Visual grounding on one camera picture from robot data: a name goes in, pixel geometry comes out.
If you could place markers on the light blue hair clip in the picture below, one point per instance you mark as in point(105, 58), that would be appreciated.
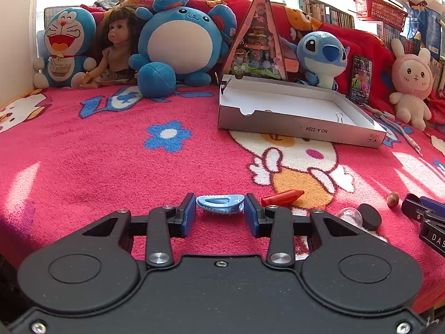
point(221, 204)

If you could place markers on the binder clip on box edge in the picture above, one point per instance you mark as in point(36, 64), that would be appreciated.
point(223, 81)

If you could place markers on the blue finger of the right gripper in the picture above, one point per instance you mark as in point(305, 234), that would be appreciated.
point(414, 209)
point(437, 207)

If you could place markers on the black round disc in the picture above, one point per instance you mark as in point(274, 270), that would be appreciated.
point(371, 219)

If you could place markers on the white cardboard box tray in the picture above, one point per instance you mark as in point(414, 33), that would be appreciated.
point(265, 106)

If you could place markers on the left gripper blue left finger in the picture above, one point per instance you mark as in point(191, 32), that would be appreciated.
point(163, 223)

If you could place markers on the row of books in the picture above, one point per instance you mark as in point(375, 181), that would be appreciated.
point(326, 13)

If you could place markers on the blue Stitch plush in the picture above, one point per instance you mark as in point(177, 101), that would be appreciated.
point(322, 57)

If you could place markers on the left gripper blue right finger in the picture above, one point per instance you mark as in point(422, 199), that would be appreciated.
point(275, 223)

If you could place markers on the Doraemon plush toy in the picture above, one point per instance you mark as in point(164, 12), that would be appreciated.
point(67, 39)

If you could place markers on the pink bunny plush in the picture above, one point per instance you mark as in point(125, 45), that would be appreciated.
point(413, 81)

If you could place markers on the clear plastic dome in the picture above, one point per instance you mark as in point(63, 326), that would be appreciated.
point(351, 216)

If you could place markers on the brown haired baby doll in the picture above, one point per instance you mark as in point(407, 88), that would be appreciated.
point(116, 40)

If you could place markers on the smartphone with lit screen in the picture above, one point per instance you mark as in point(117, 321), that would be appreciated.
point(362, 69)

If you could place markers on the red plastic basket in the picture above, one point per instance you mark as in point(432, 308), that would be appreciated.
point(381, 11)

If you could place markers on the black binder clip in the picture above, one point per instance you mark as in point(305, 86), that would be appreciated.
point(340, 117)

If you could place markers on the blue cardboard package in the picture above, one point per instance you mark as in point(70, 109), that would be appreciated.
point(422, 23)

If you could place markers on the blue round mouse plush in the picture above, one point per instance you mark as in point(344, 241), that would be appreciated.
point(180, 44)

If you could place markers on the pink triangular diorama house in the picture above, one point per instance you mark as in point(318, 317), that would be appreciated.
point(258, 50)

